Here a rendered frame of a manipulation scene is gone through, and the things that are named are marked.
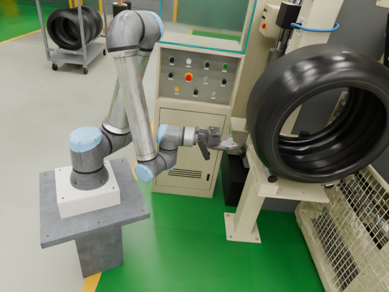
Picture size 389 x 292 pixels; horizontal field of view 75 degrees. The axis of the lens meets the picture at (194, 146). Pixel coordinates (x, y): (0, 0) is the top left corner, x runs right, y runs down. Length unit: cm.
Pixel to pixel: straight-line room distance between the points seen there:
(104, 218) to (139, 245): 67
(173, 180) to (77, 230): 106
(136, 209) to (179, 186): 90
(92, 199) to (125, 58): 71
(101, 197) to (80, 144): 29
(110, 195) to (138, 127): 47
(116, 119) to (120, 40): 46
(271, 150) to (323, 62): 38
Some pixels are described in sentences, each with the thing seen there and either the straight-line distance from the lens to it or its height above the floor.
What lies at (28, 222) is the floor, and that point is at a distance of 231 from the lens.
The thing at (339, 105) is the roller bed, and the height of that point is 112.
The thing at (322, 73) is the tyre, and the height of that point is 143.
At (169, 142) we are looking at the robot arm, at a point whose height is 102.
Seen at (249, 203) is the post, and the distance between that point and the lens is 192.
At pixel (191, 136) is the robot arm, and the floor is 106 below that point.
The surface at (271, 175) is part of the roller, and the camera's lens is 126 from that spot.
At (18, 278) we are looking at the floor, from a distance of 205.
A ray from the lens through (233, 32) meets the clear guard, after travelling 171.
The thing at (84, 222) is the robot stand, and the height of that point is 60.
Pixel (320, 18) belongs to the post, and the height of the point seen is 156.
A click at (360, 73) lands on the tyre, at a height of 144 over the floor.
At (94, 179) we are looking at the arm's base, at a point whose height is 75.
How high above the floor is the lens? 166
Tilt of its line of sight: 34 degrees down
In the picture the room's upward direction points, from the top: 9 degrees clockwise
